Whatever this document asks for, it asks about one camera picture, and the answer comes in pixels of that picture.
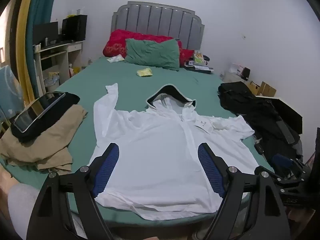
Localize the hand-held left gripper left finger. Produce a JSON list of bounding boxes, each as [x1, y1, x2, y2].
[[26, 142, 120, 240]]

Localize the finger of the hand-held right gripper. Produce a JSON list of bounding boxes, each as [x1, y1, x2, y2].
[[272, 154, 310, 180]]

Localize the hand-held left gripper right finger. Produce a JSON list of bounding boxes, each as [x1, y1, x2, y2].
[[197, 142, 292, 240]]

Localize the white hoodie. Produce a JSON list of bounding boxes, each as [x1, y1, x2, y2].
[[93, 82, 260, 214]]

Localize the pile of black clothes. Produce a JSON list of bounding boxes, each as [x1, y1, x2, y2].
[[217, 81, 304, 178]]

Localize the beige pants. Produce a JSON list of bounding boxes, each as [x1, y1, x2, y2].
[[0, 104, 88, 175]]

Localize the small brown cardboard box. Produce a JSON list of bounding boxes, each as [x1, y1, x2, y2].
[[247, 81, 277, 97]]

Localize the black folded cloth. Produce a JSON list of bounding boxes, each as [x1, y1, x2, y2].
[[10, 92, 80, 144]]

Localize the tablet with dark screen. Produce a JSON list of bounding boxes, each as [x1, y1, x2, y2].
[[13, 92, 66, 133]]

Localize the stack of magazines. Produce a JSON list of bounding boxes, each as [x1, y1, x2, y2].
[[184, 63, 215, 75]]

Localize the yellow packet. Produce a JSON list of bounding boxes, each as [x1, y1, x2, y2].
[[136, 67, 153, 77]]

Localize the plastic bag under desk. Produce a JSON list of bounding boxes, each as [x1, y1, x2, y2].
[[44, 71, 61, 92]]

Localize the yellow green snack bag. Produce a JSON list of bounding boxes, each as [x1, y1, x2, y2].
[[194, 51, 206, 65]]

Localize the green pillow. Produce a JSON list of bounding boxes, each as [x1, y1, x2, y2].
[[124, 38, 180, 72]]

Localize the white computer desk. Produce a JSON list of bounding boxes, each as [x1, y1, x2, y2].
[[34, 41, 83, 93]]

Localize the pale blue cover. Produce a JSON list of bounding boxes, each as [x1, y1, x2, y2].
[[0, 65, 25, 122]]

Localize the black computer tower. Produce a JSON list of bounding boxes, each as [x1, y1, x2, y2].
[[62, 14, 88, 41]]

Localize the black monitor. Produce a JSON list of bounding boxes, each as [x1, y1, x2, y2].
[[33, 21, 59, 45]]

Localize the yellow curtain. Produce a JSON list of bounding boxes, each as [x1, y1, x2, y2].
[[15, 0, 38, 103]]

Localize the grey padded headboard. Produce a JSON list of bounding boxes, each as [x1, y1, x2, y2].
[[111, 1, 205, 53]]

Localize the teal curtain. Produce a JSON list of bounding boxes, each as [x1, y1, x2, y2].
[[26, 0, 60, 100]]

